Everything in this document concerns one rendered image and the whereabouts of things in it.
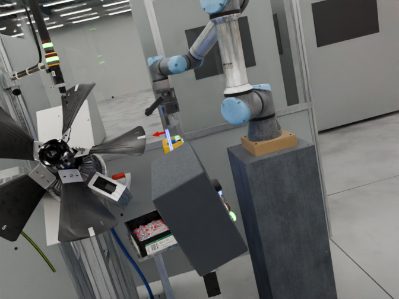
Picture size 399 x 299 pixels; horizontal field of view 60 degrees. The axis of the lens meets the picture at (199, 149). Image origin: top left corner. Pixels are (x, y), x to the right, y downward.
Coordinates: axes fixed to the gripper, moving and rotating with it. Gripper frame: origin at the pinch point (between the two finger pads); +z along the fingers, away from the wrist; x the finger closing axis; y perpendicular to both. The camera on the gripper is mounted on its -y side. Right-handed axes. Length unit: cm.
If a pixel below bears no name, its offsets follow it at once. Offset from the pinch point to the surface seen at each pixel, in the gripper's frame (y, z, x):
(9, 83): -71, -39, 21
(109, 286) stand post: -46, 63, -17
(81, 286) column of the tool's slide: -77, 87, 31
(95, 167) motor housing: -35.1, 4.0, -17.1
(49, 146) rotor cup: -47, -11, -27
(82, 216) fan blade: -39, 15, -43
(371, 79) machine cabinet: 289, 55, 281
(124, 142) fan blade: -18.5, -5.5, -27.6
